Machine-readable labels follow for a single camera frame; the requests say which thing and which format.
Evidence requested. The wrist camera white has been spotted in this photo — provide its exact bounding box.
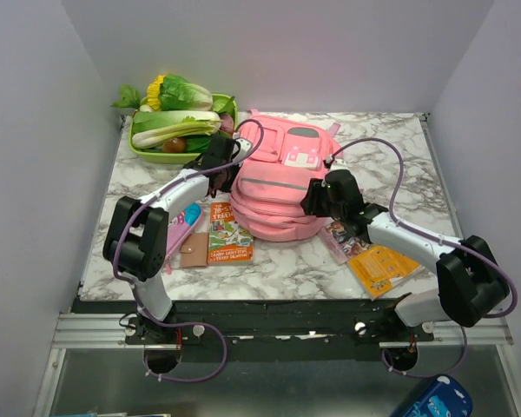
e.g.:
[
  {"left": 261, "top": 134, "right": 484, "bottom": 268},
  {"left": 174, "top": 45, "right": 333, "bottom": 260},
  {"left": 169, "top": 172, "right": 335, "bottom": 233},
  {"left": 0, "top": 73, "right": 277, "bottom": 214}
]
[
  {"left": 232, "top": 137, "right": 253, "bottom": 160},
  {"left": 324, "top": 155, "right": 348, "bottom": 172}
]

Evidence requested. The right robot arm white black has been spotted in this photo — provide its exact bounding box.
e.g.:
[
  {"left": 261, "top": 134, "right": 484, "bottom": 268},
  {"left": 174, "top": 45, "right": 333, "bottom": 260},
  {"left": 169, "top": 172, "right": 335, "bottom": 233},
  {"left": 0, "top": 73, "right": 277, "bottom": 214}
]
[{"left": 300, "top": 169, "right": 515, "bottom": 341}]

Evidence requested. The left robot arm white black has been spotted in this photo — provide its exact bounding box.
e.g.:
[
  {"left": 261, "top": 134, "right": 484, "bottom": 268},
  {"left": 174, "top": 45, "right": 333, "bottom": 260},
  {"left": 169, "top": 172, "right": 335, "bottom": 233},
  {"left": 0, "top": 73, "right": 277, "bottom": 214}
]
[{"left": 102, "top": 136, "right": 255, "bottom": 343}]

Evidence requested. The green plastic tray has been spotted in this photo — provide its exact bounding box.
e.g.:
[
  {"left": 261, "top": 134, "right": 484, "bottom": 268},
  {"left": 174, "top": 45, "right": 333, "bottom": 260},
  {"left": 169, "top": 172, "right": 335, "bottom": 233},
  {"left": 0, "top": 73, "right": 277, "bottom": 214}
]
[{"left": 128, "top": 94, "right": 238, "bottom": 164}]

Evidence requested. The pink student backpack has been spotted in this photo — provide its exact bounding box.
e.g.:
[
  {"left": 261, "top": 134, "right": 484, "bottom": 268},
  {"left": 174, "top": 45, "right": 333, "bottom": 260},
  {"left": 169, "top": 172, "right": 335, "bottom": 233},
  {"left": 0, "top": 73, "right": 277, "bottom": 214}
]
[{"left": 229, "top": 110, "right": 340, "bottom": 242}]

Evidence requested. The upper toy cabbage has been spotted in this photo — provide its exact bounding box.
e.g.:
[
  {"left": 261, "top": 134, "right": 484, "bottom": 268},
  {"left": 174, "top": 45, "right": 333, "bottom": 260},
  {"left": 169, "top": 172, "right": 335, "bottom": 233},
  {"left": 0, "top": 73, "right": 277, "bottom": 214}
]
[{"left": 158, "top": 74, "right": 213, "bottom": 111}]

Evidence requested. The green artificial leaf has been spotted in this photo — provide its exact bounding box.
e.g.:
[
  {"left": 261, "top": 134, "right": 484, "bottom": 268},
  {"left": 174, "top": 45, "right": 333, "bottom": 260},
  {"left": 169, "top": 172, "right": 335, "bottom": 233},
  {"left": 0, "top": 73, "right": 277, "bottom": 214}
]
[{"left": 111, "top": 83, "right": 142, "bottom": 109}]

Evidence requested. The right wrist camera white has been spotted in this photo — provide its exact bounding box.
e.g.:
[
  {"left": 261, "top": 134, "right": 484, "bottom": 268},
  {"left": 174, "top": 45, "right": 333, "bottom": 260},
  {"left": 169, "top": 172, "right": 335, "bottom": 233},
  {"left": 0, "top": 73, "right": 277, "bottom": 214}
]
[{"left": 324, "top": 155, "right": 348, "bottom": 172}]

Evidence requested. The brown leather wallet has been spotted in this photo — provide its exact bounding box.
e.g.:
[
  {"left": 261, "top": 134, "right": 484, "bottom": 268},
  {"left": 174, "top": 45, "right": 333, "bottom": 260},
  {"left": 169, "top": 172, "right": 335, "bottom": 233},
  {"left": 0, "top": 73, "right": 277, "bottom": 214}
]
[{"left": 180, "top": 232, "right": 208, "bottom": 268}]

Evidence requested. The illustrated picture book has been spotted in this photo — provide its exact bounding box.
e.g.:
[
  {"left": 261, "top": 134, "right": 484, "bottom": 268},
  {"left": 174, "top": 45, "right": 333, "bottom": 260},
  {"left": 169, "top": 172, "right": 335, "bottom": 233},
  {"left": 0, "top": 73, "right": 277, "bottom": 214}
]
[{"left": 318, "top": 222, "right": 372, "bottom": 265}]

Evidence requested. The yellow artificial flower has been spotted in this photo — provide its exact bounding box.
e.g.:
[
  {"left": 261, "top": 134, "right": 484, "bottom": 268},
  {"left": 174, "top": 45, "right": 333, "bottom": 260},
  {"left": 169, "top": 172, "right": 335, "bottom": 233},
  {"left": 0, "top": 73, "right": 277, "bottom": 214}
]
[{"left": 146, "top": 75, "right": 165, "bottom": 111}]

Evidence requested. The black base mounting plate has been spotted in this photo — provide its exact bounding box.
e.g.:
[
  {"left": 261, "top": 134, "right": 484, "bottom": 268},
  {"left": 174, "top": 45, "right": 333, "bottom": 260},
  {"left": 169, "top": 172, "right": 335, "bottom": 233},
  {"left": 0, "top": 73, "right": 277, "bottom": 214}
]
[{"left": 70, "top": 300, "right": 439, "bottom": 365}]

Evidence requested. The brown toy mushroom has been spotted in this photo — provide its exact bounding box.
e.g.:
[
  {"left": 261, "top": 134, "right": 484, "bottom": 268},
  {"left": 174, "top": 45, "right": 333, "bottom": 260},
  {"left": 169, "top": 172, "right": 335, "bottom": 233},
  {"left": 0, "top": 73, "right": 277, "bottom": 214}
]
[{"left": 162, "top": 137, "right": 186, "bottom": 154}]

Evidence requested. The aluminium rail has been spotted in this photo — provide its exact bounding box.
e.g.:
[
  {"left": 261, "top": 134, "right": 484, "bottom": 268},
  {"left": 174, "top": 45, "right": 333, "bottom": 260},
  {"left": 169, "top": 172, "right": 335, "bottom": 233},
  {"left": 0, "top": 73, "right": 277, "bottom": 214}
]
[{"left": 52, "top": 314, "right": 514, "bottom": 349}]

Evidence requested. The pink pencil case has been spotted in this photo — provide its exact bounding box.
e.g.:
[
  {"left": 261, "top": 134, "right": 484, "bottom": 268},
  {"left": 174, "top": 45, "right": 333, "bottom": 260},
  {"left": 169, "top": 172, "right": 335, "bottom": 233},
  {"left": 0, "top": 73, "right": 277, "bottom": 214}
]
[{"left": 164, "top": 202, "right": 203, "bottom": 275}]

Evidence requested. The blue pencil case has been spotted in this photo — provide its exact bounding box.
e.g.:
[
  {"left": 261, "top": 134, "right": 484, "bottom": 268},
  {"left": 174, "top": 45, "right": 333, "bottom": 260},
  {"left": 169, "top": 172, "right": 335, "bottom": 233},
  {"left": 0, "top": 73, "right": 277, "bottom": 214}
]
[{"left": 392, "top": 374, "right": 473, "bottom": 417}]

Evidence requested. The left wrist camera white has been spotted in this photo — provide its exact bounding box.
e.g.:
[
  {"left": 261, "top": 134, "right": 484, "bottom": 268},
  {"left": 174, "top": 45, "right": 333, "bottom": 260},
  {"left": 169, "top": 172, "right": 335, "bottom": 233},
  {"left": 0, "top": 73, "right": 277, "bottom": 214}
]
[{"left": 232, "top": 137, "right": 253, "bottom": 160}]

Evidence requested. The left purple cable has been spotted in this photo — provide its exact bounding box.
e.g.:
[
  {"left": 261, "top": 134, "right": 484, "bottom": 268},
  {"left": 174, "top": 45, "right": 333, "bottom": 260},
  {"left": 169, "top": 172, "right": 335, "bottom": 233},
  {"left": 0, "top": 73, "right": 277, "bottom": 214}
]
[{"left": 112, "top": 120, "right": 265, "bottom": 383}]

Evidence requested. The orange treehouse book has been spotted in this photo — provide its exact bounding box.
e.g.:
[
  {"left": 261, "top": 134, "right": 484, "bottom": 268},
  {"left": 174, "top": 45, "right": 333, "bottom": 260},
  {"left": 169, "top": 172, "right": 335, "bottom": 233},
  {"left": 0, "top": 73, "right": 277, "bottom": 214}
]
[{"left": 208, "top": 202, "right": 254, "bottom": 265}]

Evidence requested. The orange yellow booklet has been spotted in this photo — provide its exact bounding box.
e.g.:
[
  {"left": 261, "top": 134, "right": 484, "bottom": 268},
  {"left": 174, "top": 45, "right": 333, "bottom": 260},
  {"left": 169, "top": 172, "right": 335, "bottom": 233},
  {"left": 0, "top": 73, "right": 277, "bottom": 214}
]
[{"left": 346, "top": 242, "right": 422, "bottom": 300}]

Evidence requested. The purple toy vegetable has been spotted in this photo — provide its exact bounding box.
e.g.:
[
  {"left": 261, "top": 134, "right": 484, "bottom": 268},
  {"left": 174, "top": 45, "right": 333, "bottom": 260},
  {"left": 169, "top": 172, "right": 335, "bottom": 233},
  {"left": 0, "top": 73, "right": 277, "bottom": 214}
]
[{"left": 220, "top": 113, "right": 234, "bottom": 134}]

